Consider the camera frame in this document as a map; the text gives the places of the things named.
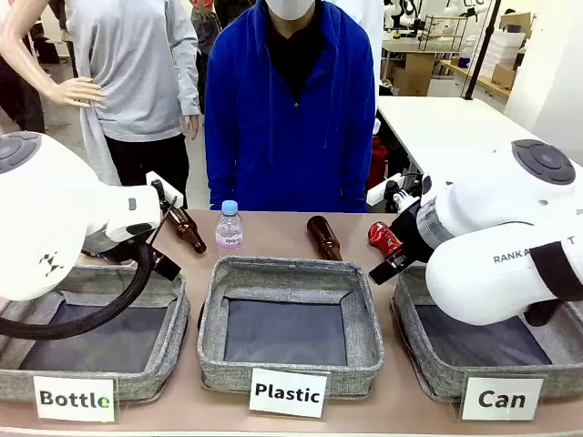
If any crushed red can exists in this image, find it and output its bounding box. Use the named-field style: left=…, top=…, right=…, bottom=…
left=367, top=221, right=404, bottom=256

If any white Bottle label sign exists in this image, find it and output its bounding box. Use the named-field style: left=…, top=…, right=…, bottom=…
left=32, top=375, right=118, bottom=423

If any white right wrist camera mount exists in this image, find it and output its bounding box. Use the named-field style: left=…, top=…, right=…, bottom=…
left=366, top=172, right=424, bottom=215

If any bare beige mannequin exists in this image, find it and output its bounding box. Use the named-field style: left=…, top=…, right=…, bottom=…
left=0, top=0, right=107, bottom=109

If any mannequin in grey shirt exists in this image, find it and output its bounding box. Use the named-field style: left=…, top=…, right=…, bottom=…
left=63, top=0, right=202, bottom=198

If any white Can label sign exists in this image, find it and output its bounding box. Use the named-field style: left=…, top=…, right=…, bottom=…
left=459, top=376, right=546, bottom=422

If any black left arm hose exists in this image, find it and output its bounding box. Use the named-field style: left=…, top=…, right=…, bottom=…
left=0, top=240, right=154, bottom=341

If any black slanted pole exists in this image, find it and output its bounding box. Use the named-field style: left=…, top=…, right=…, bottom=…
left=463, top=0, right=502, bottom=101

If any black strap on arm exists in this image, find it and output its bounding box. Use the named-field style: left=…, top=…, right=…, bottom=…
left=530, top=240, right=583, bottom=301

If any person in dark clothes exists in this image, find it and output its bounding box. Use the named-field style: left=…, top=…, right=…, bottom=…
left=0, top=54, right=46, bottom=136

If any person in blue jacket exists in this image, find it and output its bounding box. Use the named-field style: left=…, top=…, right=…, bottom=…
left=203, top=0, right=378, bottom=214

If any black wire shelf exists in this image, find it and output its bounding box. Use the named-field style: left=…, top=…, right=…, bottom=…
left=417, top=13, right=470, bottom=51

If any white Plastic label sign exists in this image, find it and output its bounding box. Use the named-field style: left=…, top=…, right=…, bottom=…
left=248, top=367, right=332, bottom=420

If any small pink-label water bottle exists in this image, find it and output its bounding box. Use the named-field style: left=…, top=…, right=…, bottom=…
left=214, top=199, right=243, bottom=250

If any brown glass bottle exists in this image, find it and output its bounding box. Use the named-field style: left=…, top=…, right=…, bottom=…
left=305, top=215, right=343, bottom=262
left=162, top=207, right=208, bottom=255

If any small cardboard box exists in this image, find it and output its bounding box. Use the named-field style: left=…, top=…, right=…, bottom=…
left=491, top=63, right=518, bottom=90

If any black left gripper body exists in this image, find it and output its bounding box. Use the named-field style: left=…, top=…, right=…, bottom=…
left=81, top=234, right=154, bottom=268

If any stack of white foam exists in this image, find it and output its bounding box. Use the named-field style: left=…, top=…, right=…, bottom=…
left=480, top=29, right=529, bottom=78

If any large cardboard box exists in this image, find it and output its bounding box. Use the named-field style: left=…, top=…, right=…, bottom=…
left=391, top=54, right=434, bottom=97

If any light grey hanging garment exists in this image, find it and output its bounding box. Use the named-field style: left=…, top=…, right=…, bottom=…
left=80, top=102, right=127, bottom=188

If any red fire extinguisher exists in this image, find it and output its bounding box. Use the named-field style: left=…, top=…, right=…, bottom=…
left=369, top=136, right=391, bottom=192

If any grey fabric basket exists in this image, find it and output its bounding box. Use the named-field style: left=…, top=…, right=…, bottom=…
left=392, top=265, right=583, bottom=404
left=0, top=263, right=191, bottom=402
left=197, top=254, right=386, bottom=401

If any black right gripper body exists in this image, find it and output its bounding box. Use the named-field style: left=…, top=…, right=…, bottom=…
left=386, top=199, right=438, bottom=274

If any white face mask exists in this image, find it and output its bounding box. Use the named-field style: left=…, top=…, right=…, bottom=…
left=263, top=0, right=316, bottom=22

